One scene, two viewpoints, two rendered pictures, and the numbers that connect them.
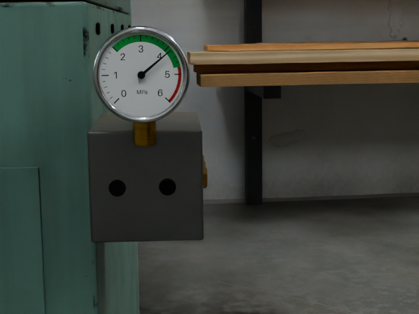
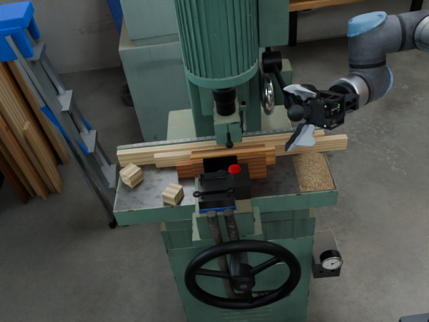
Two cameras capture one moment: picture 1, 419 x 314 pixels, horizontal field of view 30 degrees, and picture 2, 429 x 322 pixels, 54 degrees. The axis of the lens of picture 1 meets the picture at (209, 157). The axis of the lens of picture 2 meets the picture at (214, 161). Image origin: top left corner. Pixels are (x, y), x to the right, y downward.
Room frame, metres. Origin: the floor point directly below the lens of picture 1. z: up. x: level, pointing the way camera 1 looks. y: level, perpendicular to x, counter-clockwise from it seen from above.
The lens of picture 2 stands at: (-0.19, 0.27, 1.74)
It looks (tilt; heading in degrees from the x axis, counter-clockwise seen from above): 43 degrees down; 6
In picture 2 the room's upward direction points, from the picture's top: 8 degrees counter-clockwise
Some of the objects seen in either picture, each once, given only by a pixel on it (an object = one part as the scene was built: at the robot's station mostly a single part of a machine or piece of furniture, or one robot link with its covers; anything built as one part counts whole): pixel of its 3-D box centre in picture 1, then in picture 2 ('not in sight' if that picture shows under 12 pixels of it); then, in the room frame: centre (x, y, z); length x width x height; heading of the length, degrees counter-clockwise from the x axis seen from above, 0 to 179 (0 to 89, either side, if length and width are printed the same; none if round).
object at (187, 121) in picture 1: (151, 171); (323, 254); (0.60, 0.05, 0.58); 0.12 x 0.08 x 0.08; 2
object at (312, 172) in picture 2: not in sight; (312, 167); (0.65, 0.09, 0.92); 0.14 x 0.09 x 0.04; 2
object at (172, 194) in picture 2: not in sight; (173, 193); (0.58, 0.47, 0.92); 0.05 x 0.04 x 0.03; 154
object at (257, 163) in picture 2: not in sight; (229, 168); (0.64, 0.32, 0.94); 0.20 x 0.01 x 0.08; 92
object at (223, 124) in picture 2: not in sight; (227, 119); (0.75, 0.31, 1.03); 0.14 x 0.07 x 0.09; 2
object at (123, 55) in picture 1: (143, 87); (330, 260); (0.53, 0.04, 0.65); 0.06 x 0.04 x 0.08; 92
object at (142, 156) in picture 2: not in sight; (219, 148); (0.75, 0.34, 0.93); 0.60 x 0.02 x 0.05; 92
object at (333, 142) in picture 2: not in sight; (249, 151); (0.73, 0.26, 0.92); 0.55 x 0.02 x 0.04; 92
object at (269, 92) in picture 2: not in sight; (267, 94); (0.86, 0.19, 1.02); 0.12 x 0.03 x 0.12; 2
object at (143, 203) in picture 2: not in sight; (224, 193); (0.62, 0.34, 0.87); 0.61 x 0.30 x 0.06; 92
